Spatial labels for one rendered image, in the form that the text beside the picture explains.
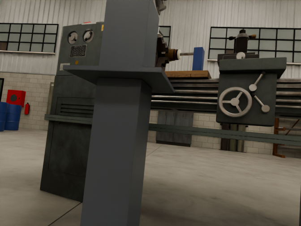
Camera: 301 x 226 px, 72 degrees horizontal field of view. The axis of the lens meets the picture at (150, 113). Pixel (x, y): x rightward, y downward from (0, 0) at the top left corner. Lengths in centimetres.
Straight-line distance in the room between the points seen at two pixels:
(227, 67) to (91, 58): 92
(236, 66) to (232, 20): 820
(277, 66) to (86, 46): 121
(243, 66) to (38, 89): 962
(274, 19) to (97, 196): 932
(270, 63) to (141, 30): 63
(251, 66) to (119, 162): 77
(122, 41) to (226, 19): 850
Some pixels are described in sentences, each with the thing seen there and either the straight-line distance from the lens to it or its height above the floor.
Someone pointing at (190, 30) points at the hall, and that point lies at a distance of 903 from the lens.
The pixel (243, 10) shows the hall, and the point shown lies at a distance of 965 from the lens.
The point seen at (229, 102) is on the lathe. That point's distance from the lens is 111.
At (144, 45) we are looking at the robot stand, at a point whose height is 87.
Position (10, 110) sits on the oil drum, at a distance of 837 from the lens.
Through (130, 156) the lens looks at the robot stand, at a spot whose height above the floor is 41.
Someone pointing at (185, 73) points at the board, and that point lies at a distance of 130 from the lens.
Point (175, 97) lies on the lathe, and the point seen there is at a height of 74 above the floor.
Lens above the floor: 53
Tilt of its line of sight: 4 degrees up
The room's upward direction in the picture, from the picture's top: 6 degrees clockwise
